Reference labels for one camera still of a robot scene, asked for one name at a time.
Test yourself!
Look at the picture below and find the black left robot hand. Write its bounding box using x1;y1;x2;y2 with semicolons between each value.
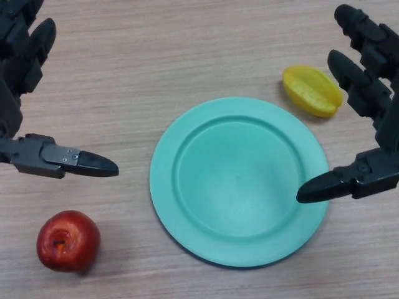
0;0;120;179

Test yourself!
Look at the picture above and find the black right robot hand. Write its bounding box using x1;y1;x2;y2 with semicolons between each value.
296;4;399;204

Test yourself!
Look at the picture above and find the red apple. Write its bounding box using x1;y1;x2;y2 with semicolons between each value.
36;209;102;273

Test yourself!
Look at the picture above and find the green round plate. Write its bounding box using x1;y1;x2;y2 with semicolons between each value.
149;97;330;268

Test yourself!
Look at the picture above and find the yellow starfruit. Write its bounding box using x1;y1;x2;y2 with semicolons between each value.
282;64;344;118

